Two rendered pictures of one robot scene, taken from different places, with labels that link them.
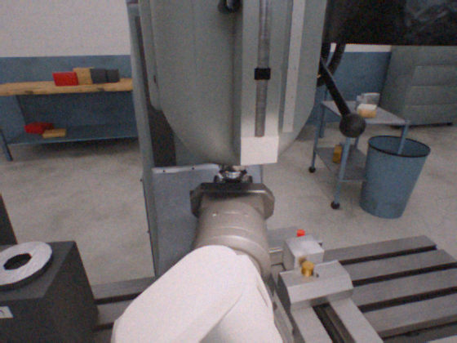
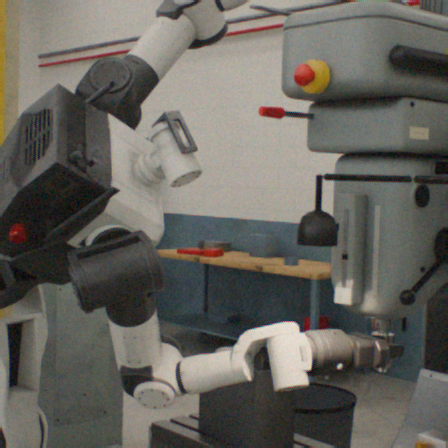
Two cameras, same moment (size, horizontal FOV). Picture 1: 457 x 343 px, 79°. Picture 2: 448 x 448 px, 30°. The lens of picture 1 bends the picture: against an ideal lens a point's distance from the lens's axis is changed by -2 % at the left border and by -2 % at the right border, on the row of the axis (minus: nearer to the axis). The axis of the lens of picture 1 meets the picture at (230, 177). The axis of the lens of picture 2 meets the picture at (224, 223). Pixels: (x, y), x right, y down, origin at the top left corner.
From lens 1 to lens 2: 1.47 m
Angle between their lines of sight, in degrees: 62
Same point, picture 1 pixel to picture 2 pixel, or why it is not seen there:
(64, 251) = not seen: hidden behind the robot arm
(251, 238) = (319, 336)
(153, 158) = (425, 357)
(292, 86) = (375, 267)
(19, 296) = not seen: hidden behind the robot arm
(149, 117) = (428, 310)
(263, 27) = (344, 236)
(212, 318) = (268, 333)
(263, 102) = (344, 270)
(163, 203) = (416, 411)
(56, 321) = (257, 397)
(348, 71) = not seen: outside the picture
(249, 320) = (282, 347)
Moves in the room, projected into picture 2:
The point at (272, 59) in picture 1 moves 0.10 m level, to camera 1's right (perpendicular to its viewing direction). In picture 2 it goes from (348, 250) to (383, 255)
